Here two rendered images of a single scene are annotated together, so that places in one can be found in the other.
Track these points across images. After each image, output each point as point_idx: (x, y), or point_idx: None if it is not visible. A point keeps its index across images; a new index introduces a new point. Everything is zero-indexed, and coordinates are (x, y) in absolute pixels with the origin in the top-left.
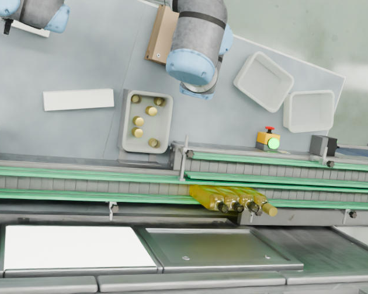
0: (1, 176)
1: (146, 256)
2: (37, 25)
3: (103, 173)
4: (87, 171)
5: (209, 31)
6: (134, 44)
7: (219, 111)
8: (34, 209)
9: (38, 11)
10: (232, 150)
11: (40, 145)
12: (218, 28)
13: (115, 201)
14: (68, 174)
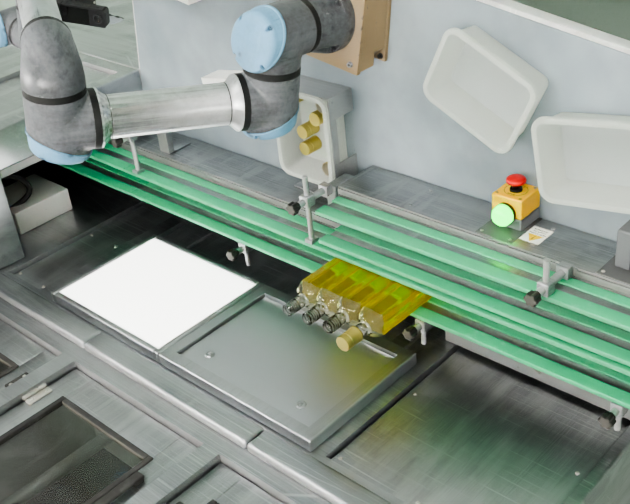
0: None
1: (176, 333)
2: None
3: (244, 201)
4: (233, 193)
5: (29, 110)
6: None
7: (435, 127)
8: None
9: (18, 43)
10: (411, 212)
11: (231, 139)
12: (37, 106)
13: (244, 244)
14: (200, 194)
